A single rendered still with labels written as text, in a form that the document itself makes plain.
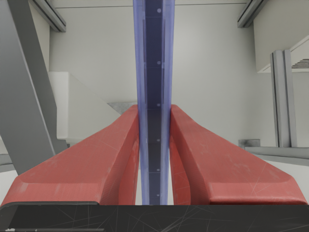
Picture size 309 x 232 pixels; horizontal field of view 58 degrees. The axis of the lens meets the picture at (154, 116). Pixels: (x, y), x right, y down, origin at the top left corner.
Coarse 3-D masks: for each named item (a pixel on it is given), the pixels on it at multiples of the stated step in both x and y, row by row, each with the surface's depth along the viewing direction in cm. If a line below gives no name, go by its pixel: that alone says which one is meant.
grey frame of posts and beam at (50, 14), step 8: (32, 0) 85; (40, 0) 86; (48, 0) 92; (40, 8) 91; (48, 8) 92; (48, 16) 98; (56, 16) 99; (56, 24) 102; (64, 24) 108; (0, 160) 62; (8, 160) 65; (0, 168) 61; (8, 168) 65
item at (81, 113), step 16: (64, 80) 24; (64, 96) 24; (80, 96) 28; (96, 96) 35; (64, 112) 24; (80, 112) 28; (96, 112) 35; (112, 112) 48; (64, 128) 24; (80, 128) 28; (96, 128) 35
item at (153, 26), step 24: (144, 0) 9; (168, 0) 9; (144, 24) 10; (168, 24) 10; (144, 48) 10; (168, 48) 10; (144, 72) 11; (168, 72) 11; (144, 96) 11; (168, 96) 11; (144, 120) 12; (168, 120) 12; (144, 144) 13; (168, 144) 13; (144, 168) 14; (168, 168) 14; (144, 192) 14
